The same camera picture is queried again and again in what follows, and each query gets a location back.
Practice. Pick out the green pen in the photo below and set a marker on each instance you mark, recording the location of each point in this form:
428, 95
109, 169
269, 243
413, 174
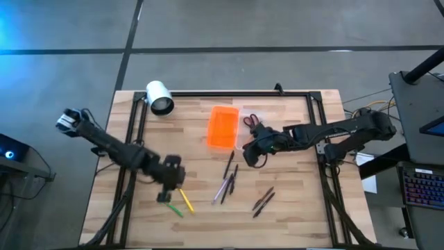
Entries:
173, 209

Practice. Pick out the white paper sheet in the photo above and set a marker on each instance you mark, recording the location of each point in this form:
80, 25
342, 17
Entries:
369, 184

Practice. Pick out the grey mounting plate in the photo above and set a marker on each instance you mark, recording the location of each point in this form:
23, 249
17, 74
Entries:
320, 148

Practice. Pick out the black device with blue light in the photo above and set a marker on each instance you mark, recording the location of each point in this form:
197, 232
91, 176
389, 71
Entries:
14, 149

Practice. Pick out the caster wheel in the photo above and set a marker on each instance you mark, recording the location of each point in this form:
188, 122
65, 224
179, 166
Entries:
403, 232

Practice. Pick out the black clamp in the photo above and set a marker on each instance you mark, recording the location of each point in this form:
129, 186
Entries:
278, 88

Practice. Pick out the yellow pen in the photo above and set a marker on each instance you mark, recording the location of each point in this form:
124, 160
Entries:
186, 200

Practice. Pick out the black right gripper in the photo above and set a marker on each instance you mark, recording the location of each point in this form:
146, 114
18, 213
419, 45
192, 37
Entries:
272, 145

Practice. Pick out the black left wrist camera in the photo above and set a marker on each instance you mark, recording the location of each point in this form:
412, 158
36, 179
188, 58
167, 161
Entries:
172, 161

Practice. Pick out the backlit keyboard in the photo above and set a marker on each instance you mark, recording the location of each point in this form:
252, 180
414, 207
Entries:
423, 187

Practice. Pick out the black pole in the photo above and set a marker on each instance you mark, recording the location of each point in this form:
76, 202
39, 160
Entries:
426, 64

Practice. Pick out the clear plastic supply box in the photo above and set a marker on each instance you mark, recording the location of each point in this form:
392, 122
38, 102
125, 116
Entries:
240, 135

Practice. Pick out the black metal table frame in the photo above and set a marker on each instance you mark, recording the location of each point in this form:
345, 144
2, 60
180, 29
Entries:
222, 93

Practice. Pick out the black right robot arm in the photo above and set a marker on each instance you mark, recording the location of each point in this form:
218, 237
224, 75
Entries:
347, 128

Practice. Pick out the tablet with blue screen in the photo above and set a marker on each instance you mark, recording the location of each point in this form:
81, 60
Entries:
435, 129

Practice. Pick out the dark grey cart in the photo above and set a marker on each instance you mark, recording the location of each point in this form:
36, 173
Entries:
412, 114

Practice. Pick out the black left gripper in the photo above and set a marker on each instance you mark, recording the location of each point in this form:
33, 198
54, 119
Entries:
168, 178

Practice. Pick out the orange plastic lid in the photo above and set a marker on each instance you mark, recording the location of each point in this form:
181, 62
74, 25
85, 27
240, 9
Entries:
222, 128

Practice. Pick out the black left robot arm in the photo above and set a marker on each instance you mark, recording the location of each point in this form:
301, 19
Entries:
114, 151

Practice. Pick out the purple pen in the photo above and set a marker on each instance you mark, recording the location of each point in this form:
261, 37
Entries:
219, 192

